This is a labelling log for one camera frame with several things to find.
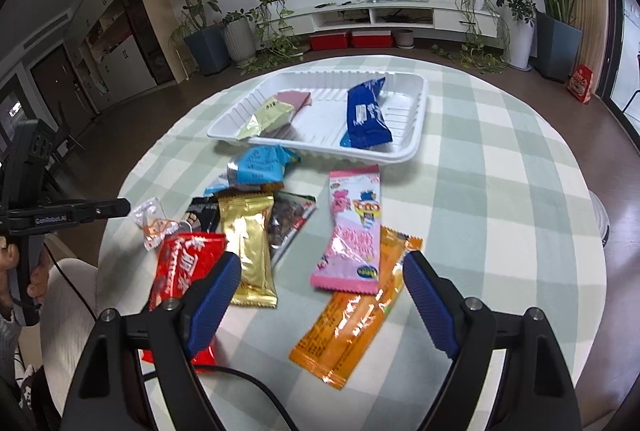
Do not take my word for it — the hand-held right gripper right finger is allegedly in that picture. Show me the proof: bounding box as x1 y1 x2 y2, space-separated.
402 250 583 431

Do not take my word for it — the dark door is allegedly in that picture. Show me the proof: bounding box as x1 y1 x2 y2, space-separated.
30 44 101 122

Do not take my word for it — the orange snack packet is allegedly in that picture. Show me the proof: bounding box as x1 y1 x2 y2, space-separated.
289 226 424 391

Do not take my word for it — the person's left hand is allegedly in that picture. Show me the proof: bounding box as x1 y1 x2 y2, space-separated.
26 250 52 306

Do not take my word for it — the red snack packet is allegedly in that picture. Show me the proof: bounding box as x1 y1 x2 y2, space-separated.
141 232 228 367

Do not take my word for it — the person's left forearm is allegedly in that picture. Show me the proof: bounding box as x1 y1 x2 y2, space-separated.
0 306 22 364

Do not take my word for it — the checkered tablecloth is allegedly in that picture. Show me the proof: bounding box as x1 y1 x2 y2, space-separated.
97 55 608 431

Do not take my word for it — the black cable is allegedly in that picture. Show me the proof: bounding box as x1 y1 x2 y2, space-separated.
44 246 98 319
142 366 293 431

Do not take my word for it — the pink snack packet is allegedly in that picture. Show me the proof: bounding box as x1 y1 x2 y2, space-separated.
310 165 382 296

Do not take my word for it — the blue square planter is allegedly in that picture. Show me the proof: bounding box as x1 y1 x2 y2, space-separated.
184 24 231 76

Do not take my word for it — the black snack packet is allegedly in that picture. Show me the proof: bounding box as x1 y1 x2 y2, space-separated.
180 196 222 234

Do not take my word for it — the white television cabinet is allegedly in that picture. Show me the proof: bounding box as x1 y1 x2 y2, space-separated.
287 0 501 37

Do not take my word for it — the white chair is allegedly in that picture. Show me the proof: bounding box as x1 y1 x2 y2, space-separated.
40 256 101 392

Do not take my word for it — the clear candy wrapper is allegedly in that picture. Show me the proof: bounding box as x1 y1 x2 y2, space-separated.
131 197 181 252

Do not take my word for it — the tall white planter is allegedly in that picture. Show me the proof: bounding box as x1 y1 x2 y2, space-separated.
505 14 536 71

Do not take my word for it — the wooden wall cabinet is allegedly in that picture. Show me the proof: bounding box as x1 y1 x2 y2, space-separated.
65 0 176 112

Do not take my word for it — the white ribbed planter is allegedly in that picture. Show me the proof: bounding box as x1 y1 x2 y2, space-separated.
222 17 257 64

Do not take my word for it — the trailing pothos plant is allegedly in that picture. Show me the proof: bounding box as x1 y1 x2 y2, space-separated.
240 0 306 74

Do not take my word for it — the white round object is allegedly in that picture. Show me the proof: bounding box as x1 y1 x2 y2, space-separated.
587 188 612 252

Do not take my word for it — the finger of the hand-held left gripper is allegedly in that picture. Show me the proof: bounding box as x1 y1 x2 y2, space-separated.
75 197 132 223

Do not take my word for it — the white plastic tray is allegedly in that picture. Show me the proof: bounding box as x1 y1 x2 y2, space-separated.
206 70 430 163

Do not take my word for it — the pale green snack packet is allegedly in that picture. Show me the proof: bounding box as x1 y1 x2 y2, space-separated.
236 95 295 141

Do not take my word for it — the mauve snack packet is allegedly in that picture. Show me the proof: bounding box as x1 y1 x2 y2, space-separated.
260 90 314 134

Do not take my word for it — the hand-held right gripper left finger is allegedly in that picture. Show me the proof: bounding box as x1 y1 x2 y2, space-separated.
60 251 243 431

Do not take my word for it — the dark brown snack packet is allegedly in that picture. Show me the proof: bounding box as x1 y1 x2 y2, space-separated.
267 191 317 269

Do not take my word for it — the dark blue snack packet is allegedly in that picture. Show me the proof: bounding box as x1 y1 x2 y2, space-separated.
340 76 393 149

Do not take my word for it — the large blue planter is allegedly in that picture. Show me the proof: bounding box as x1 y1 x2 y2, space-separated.
535 11 583 82

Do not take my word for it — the light blue snack packet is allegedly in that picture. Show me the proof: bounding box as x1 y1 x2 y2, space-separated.
205 145 302 197

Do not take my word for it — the red paper bag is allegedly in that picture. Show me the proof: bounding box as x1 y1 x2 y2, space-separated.
566 64 593 104

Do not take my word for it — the red storage box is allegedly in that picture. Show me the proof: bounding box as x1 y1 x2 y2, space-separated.
309 31 349 51
350 30 392 48

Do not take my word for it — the gold snack packet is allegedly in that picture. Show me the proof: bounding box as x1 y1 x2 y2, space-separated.
218 192 278 309

